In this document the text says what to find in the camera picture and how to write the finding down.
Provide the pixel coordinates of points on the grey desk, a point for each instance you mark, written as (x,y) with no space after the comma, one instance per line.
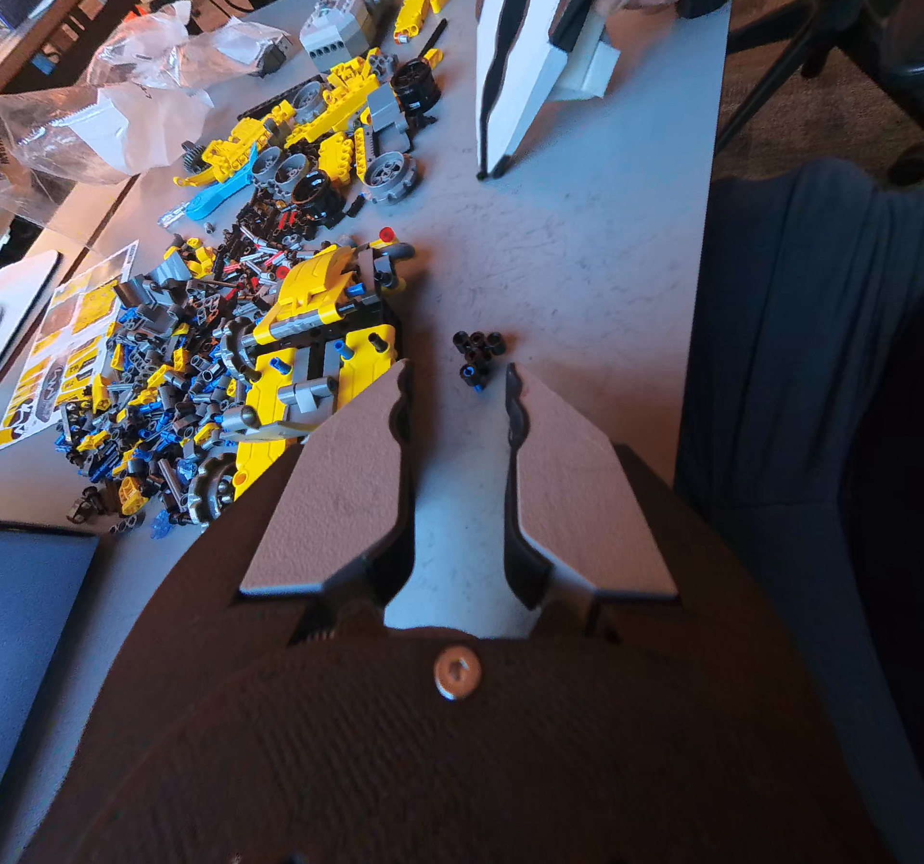
(577,229)

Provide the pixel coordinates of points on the black connector cluster blue pin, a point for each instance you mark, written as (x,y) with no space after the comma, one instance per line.
(476,344)

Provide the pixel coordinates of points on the black toy tyre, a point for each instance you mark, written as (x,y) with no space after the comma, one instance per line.
(415,85)
(317,196)

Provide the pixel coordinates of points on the brown wooden rail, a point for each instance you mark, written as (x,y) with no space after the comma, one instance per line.
(65,12)

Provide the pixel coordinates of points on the yellow grey brick sub-assembly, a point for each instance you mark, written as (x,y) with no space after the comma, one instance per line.
(325,103)

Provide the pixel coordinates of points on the black sprocket wheel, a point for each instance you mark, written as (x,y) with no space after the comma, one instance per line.
(238,348)
(211,492)

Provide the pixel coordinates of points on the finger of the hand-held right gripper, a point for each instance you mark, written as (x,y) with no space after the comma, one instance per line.
(491,48)
(538,63)

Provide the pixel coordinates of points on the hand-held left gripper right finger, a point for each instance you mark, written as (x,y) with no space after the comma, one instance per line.
(585,510)

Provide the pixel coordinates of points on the small black box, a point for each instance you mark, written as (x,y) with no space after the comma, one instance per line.
(271,56)

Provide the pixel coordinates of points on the yellow toy vehicle model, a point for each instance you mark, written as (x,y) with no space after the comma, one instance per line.
(310,279)

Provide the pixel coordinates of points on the grey sprocket wheel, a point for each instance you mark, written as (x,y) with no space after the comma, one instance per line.
(388,177)

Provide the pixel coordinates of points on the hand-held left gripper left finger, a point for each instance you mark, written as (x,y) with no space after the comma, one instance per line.
(339,496)

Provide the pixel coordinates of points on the pile of loose building bricks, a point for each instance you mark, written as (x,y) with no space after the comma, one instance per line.
(166,388)

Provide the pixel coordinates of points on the yellow sticker sheet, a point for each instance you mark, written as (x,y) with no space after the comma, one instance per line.
(72,344)

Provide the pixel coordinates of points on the black stand legs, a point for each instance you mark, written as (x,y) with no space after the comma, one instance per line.
(848,20)

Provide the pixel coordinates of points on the white object black rim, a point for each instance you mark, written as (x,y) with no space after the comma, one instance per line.
(25,301)

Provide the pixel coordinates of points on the light blue brick tool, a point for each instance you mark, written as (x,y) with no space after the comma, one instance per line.
(216,193)

